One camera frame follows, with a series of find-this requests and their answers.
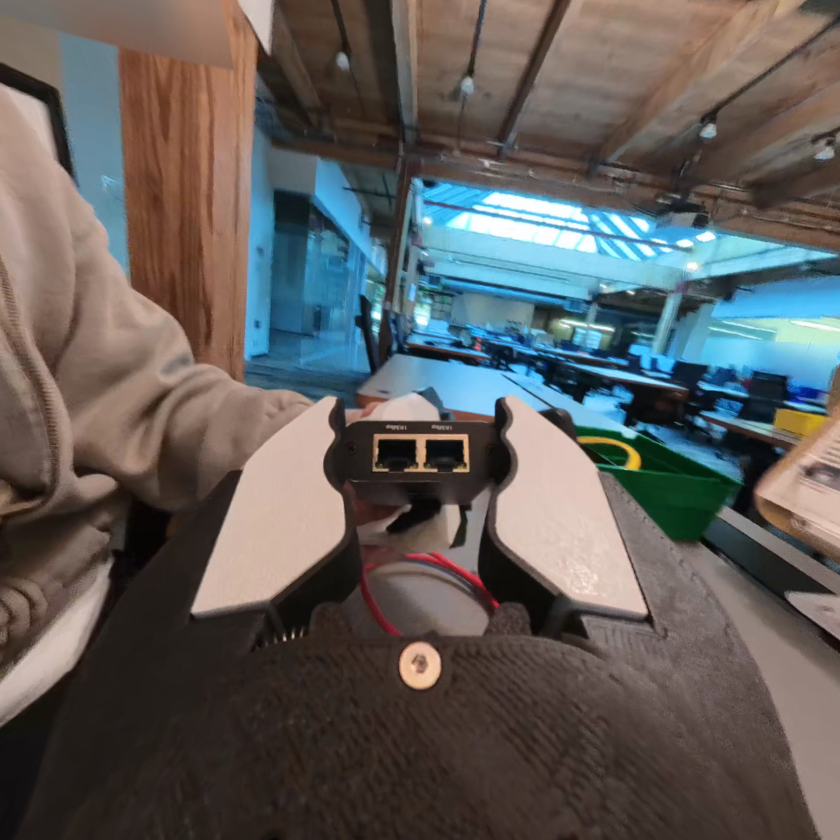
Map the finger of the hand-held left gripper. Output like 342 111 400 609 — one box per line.
372 389 448 425
355 489 468 547

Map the wooden door panel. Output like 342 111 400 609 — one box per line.
120 0 259 383

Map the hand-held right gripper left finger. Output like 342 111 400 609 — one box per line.
191 398 358 620

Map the red ethernet cable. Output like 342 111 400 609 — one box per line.
360 550 501 639

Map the black ethernet splitter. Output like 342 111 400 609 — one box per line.
325 418 508 504

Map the person's left forearm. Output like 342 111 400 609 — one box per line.
119 368 316 515

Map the yellow ethernet cable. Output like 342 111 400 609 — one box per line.
578 436 643 472

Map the green plastic bin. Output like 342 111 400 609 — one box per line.
575 434 744 543

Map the instruction sheet board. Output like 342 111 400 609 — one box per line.
755 381 840 556

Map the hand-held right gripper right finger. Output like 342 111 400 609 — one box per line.
479 397 651 620

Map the person's grey hoodie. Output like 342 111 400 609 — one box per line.
0 86 250 723

